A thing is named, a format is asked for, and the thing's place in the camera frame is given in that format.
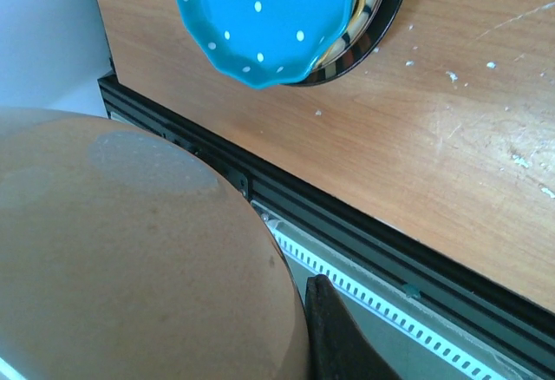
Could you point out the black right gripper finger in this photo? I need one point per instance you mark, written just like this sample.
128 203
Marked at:
338 348

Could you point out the cream ceramic bowl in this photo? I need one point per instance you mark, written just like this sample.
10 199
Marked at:
125 257

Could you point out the teal polka dot plate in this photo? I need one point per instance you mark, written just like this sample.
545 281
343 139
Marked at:
263 43

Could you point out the black striped plate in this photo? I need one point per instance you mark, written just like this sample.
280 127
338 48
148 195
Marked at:
370 20

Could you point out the white slotted cable duct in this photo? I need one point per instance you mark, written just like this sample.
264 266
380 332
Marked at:
418 343

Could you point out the black aluminium frame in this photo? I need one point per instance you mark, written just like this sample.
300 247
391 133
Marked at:
512 325

